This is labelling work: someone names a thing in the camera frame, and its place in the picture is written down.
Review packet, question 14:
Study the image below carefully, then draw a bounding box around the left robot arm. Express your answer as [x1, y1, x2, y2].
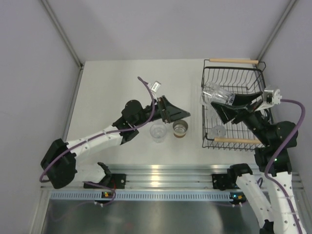
[40, 96, 191, 189]

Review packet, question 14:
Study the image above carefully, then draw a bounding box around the aluminium mounting rail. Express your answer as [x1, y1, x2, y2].
[40, 164, 304, 191]

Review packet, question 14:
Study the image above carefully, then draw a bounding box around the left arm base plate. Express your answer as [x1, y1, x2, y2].
[97, 174, 126, 189]

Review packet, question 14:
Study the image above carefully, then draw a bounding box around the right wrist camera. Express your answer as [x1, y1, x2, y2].
[256, 86, 282, 111]

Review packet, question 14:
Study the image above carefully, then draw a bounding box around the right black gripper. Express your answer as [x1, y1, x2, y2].
[212, 90, 271, 145]

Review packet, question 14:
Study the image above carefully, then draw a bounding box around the clear plastic cup bottom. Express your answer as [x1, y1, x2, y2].
[150, 124, 167, 143]

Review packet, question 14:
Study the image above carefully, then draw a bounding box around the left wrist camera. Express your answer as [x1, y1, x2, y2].
[148, 81, 161, 93]

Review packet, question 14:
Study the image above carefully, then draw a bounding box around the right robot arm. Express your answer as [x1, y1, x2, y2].
[208, 89, 307, 234]

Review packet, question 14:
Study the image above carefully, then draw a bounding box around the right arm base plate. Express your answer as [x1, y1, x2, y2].
[212, 174, 239, 191]

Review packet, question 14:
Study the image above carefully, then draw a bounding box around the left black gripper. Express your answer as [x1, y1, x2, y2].
[133, 96, 190, 127]

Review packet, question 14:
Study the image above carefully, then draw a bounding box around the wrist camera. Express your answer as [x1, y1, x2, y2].
[256, 86, 282, 111]
[148, 81, 161, 93]

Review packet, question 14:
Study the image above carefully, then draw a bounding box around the black wire dish rack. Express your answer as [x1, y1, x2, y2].
[201, 58, 285, 152]

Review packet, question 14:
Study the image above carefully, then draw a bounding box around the slotted grey cable duct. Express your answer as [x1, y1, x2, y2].
[50, 191, 243, 201]

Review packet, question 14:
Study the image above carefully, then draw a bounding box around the steel cup cork base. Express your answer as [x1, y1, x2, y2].
[173, 119, 188, 138]

